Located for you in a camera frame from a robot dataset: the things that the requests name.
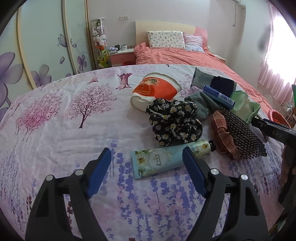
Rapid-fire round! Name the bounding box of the cream pink headboard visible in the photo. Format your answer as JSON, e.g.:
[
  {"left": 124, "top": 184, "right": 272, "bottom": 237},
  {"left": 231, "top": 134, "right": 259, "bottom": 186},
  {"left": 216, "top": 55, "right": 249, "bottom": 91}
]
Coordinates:
[{"left": 135, "top": 21, "right": 208, "bottom": 47}]

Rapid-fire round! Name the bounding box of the grey green sock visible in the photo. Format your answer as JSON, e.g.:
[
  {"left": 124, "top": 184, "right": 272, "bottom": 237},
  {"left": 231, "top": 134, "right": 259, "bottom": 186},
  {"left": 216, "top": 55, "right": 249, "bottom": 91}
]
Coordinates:
[{"left": 184, "top": 91, "right": 224, "bottom": 121}]

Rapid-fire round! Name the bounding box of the white wire rack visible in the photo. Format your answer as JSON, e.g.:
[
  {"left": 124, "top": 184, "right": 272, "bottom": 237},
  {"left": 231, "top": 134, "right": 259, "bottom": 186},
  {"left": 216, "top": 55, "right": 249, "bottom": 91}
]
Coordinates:
[{"left": 281, "top": 101, "right": 294, "bottom": 115}]

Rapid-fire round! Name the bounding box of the pink window curtain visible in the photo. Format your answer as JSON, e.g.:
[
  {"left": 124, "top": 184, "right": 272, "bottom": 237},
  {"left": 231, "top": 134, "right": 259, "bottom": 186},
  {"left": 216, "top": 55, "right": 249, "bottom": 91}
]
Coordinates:
[{"left": 258, "top": 4, "right": 295, "bottom": 95}]

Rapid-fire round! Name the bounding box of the pink bedside table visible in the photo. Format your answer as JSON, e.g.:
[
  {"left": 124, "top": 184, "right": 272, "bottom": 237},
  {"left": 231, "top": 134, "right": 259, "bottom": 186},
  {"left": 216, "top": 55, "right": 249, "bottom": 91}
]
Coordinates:
[{"left": 109, "top": 49, "right": 136, "bottom": 67}]

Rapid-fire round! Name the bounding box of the floral printed bedsheet cloth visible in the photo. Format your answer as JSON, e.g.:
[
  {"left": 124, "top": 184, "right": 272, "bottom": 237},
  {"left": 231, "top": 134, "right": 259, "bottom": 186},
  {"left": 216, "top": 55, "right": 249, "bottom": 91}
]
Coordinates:
[{"left": 0, "top": 63, "right": 286, "bottom": 241}]

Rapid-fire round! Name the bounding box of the plush toy display tube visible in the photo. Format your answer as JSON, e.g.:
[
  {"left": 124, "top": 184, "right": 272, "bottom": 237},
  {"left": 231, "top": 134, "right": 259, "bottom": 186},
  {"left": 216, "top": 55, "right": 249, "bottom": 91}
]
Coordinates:
[{"left": 91, "top": 17, "right": 110, "bottom": 69}]

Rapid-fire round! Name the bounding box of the floral hand cream tube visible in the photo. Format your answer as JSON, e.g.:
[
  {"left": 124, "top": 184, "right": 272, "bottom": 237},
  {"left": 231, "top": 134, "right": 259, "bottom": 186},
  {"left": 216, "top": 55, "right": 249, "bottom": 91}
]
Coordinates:
[{"left": 132, "top": 140, "right": 216, "bottom": 179}]

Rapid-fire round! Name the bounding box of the striped pink pillow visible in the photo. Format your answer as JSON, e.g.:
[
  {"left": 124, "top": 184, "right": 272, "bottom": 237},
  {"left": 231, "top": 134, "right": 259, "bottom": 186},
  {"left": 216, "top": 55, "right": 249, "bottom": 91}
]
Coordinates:
[{"left": 183, "top": 33, "right": 204, "bottom": 53}]

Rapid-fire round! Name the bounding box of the light green sock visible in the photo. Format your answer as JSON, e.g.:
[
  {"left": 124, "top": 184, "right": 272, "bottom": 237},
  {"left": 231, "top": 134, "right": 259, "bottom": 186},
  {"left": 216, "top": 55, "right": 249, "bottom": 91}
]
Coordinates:
[{"left": 231, "top": 90, "right": 261, "bottom": 125}]

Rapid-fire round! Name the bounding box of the black floral scrunchie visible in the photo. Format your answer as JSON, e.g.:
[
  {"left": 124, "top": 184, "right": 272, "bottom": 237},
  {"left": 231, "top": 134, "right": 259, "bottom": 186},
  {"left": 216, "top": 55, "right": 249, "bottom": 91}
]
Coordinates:
[{"left": 145, "top": 98, "right": 203, "bottom": 147}]

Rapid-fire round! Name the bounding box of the black mesh pouch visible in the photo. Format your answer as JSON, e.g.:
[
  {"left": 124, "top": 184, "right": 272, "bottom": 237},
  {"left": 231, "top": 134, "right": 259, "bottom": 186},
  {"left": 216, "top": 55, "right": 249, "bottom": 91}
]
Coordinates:
[{"left": 221, "top": 108, "right": 267, "bottom": 159}]

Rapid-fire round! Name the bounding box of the blue toothpaste box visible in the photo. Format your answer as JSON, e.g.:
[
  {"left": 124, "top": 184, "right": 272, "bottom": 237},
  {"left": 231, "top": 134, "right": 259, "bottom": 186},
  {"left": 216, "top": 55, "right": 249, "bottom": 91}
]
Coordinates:
[{"left": 202, "top": 85, "right": 235, "bottom": 110}]

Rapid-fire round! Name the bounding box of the orange trash basket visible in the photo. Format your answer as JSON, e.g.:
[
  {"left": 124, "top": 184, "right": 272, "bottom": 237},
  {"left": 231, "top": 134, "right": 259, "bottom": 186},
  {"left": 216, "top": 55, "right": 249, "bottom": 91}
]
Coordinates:
[{"left": 267, "top": 109, "right": 290, "bottom": 127}]

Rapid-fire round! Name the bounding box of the orange white paper cup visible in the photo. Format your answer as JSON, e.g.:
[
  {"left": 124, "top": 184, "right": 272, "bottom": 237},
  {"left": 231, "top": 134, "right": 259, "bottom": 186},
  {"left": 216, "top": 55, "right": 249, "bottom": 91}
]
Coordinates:
[{"left": 130, "top": 72, "right": 182, "bottom": 112}]

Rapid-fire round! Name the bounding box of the red plaid scrunchie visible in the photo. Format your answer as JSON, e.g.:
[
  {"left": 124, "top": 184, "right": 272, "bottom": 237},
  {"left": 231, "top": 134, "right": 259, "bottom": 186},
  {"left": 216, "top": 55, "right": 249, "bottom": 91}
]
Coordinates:
[{"left": 211, "top": 110, "right": 241, "bottom": 160}]

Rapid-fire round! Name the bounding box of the floral sliding wardrobe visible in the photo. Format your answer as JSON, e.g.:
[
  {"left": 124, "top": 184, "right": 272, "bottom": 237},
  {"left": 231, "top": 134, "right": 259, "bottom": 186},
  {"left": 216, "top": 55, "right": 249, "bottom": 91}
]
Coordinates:
[{"left": 1, "top": 1, "right": 94, "bottom": 116}]

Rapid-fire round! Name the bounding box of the salmon pink duvet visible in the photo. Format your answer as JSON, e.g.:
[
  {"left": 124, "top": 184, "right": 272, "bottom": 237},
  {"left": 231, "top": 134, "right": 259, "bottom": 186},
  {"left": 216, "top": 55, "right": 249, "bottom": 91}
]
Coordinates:
[{"left": 134, "top": 42, "right": 272, "bottom": 114}]

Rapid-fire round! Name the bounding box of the floral white pillow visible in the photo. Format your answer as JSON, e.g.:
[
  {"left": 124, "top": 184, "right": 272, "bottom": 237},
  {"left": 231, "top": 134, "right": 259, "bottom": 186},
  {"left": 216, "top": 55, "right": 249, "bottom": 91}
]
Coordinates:
[{"left": 147, "top": 31, "right": 185, "bottom": 50}]

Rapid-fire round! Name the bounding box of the white mug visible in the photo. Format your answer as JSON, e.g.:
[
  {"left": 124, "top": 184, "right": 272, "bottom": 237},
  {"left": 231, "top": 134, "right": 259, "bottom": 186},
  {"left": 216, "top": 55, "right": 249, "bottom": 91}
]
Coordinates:
[{"left": 120, "top": 45, "right": 127, "bottom": 51}]

